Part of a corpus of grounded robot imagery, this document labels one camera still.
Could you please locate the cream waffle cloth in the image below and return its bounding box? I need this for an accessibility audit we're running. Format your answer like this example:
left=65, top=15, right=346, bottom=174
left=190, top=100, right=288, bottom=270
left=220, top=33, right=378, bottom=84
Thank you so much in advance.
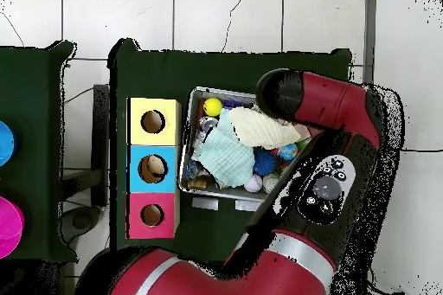
left=228, top=106, right=303, bottom=151

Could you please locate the silver mesh bin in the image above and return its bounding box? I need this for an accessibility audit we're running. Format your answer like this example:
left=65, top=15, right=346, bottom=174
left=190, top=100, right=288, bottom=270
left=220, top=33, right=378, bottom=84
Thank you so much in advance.
left=177, top=86, right=326, bottom=203

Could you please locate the wooden three-hole box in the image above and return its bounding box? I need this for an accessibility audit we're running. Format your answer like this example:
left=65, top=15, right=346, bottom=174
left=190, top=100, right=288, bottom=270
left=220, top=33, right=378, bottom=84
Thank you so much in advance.
left=125, top=96, right=182, bottom=240

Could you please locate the mint waffle cloth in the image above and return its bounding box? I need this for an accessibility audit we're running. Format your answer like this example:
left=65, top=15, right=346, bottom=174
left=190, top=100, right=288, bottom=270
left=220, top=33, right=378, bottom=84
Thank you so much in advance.
left=190, top=107, right=256, bottom=189

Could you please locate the silver metallic toy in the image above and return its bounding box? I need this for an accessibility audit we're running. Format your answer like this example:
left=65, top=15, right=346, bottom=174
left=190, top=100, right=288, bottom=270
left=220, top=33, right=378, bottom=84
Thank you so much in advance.
left=198, top=116, right=220, bottom=134

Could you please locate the yellow smiley ball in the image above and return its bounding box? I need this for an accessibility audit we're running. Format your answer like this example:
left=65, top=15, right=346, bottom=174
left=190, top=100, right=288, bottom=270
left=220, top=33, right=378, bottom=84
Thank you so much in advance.
left=202, top=97, right=223, bottom=118

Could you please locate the blue spiky ball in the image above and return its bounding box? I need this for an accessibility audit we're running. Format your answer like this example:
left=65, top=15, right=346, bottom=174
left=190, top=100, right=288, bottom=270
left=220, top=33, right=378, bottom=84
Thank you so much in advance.
left=252, top=147, right=278, bottom=177

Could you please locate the white baseball toy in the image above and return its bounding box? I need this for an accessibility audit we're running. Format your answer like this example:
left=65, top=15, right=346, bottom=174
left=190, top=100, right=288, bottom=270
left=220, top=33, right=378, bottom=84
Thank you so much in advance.
left=243, top=174, right=264, bottom=193

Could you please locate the grey tape strip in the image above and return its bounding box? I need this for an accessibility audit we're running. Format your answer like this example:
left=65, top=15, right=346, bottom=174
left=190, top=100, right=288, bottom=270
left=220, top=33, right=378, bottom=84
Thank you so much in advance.
left=234, top=199, right=262, bottom=214
left=191, top=196, right=220, bottom=212

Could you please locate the silver drink can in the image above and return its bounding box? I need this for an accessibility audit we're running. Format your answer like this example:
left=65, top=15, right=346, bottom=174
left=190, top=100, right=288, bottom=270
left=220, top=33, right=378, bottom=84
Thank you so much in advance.
left=262, top=172, right=281, bottom=195

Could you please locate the blue globe ball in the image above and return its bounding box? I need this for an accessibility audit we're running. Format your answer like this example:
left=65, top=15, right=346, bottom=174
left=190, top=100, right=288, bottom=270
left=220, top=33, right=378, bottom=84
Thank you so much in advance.
left=278, top=142, right=299, bottom=162

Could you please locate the dark green tablecloth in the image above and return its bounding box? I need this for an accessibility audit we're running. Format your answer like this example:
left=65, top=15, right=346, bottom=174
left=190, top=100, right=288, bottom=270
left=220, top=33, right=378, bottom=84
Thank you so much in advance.
left=108, top=37, right=353, bottom=269

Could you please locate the green cloth side table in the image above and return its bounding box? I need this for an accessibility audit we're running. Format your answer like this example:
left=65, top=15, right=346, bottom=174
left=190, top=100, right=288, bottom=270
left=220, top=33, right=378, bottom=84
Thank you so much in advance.
left=0, top=40, right=79, bottom=264

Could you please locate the blue bowl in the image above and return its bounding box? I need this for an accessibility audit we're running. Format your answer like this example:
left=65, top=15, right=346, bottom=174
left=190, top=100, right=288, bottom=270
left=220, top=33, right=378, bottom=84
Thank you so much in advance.
left=0, top=120, right=17, bottom=168

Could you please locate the magenta bowl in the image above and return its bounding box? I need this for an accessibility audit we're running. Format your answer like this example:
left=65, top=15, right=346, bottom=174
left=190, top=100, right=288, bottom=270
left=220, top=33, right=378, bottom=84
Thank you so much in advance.
left=0, top=196, right=25, bottom=260

